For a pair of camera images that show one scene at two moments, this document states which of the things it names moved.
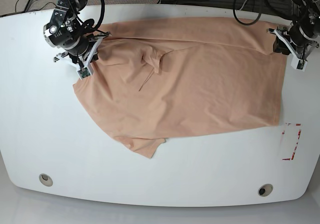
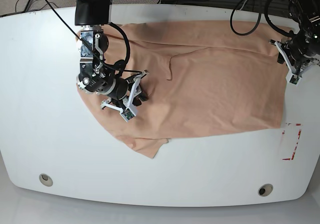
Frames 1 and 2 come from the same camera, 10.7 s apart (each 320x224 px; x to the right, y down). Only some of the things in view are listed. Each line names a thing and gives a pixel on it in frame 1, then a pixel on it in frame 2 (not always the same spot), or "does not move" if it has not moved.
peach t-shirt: [156, 79] does not move
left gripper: [83, 62] to [127, 88]
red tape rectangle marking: [296, 143] does not move
